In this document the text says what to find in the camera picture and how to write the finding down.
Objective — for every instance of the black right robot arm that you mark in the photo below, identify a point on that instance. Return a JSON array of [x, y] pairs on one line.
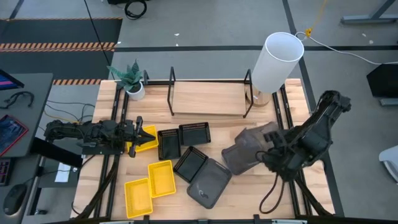
[[314, 137]]

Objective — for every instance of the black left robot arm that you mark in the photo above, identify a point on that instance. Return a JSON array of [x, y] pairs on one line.
[[93, 132]]

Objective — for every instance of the white paper sheet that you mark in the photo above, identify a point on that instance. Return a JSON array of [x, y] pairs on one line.
[[63, 174]]

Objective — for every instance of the red tablet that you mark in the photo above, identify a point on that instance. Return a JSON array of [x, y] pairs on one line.
[[11, 132]]

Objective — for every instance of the yellow plastic basket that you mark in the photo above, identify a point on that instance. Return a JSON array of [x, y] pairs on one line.
[[150, 145], [161, 179], [138, 198]]

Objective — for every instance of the grey side desk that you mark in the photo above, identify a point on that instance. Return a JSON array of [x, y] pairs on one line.
[[34, 93]]

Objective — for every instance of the white plant pot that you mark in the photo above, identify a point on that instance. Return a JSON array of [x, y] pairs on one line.
[[138, 95]]

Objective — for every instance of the lamp with white shade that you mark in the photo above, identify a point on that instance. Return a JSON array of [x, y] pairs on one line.
[[275, 65]]

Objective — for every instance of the grey plastic basket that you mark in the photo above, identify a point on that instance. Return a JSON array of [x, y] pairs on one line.
[[242, 149], [208, 183]]

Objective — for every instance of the black box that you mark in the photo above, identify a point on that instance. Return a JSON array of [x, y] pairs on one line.
[[384, 81]]

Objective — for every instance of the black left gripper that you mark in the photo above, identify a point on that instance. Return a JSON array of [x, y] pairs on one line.
[[130, 133]]

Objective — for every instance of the grey metal table foot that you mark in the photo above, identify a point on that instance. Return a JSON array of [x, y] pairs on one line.
[[367, 19]]

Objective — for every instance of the black aluminium frame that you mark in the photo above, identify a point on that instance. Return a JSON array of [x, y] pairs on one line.
[[287, 109]]

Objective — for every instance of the wooden shelf with black frame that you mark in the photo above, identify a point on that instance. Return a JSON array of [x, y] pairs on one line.
[[208, 98]]

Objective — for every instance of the black plastic basket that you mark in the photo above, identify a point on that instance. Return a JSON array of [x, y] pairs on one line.
[[195, 134], [169, 145], [189, 164]]

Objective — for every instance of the black mat with striped edge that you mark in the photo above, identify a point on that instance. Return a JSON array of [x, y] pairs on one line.
[[62, 31]]

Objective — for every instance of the green snake plant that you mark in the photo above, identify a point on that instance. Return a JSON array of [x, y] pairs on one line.
[[130, 77]]

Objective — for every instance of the black keyboard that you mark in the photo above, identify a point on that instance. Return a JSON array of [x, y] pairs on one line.
[[3, 171]]

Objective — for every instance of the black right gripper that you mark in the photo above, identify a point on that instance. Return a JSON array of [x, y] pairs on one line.
[[278, 140]]

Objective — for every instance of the computer monitor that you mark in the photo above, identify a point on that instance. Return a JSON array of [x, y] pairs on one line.
[[9, 82]]

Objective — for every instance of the black computer mouse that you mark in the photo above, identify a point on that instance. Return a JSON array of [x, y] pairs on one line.
[[15, 199]]

